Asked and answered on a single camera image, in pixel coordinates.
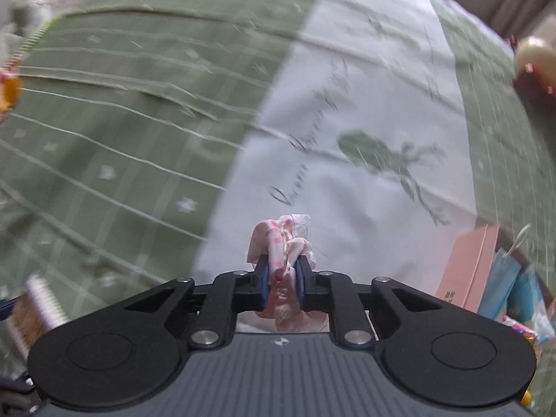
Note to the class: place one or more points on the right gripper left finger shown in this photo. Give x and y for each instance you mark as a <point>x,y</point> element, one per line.
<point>218,304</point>

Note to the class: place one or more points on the pink cardboard box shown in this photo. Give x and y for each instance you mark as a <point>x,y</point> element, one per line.
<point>468,268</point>

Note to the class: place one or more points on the orange toy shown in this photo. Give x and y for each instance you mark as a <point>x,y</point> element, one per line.
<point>10,89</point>

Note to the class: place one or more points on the cotton swab pack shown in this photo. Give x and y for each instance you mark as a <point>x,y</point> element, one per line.
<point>36,312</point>

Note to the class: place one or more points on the pink lace scrunchie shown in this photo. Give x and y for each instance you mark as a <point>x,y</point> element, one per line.
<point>284,240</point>

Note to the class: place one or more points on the grey white plush toy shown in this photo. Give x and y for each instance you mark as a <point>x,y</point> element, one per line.
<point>27,23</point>

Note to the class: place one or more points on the blue face mask pack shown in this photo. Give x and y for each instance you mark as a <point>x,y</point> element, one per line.
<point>516,291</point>

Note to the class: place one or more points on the cream round plush toy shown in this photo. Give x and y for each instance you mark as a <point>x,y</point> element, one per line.
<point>534,81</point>

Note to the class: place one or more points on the green white bedsheet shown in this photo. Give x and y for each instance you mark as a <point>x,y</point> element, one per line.
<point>151,136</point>

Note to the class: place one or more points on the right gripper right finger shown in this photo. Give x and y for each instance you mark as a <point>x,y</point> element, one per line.
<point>336,295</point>

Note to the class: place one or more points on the pink snack packet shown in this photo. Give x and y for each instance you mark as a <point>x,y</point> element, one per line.
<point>529,334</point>

